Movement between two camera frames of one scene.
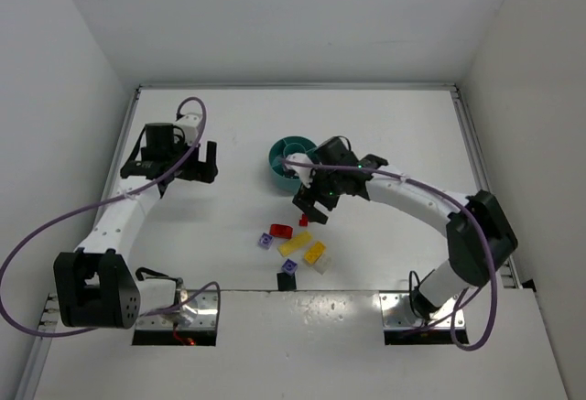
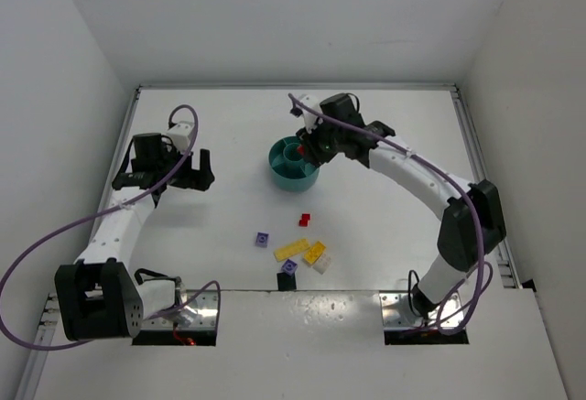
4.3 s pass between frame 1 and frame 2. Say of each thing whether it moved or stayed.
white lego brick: stayed
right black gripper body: moved
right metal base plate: stayed
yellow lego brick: stayed
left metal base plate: stayed
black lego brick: stayed
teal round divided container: stayed
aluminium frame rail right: stayed
